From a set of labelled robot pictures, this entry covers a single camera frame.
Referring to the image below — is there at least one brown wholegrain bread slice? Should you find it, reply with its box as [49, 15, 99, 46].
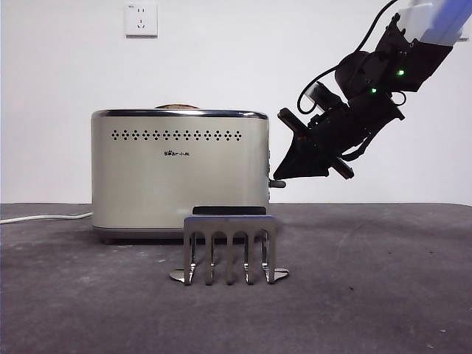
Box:
[153, 103, 201, 111]

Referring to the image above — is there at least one polished steel toast rack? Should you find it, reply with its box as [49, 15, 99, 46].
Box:
[168, 205, 290, 287]

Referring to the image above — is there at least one cream steel toaster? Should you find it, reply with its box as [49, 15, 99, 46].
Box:
[90, 108, 273, 245]

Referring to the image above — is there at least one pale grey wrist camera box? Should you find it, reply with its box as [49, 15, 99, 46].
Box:
[310, 82, 327, 106]

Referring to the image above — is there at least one black camera cable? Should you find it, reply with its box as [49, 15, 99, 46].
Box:
[296, 0, 400, 116]

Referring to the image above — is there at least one white wall socket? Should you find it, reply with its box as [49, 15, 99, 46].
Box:
[124, 4, 159, 38]

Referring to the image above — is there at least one white power cable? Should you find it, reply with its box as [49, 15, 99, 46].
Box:
[0, 211, 93, 226]

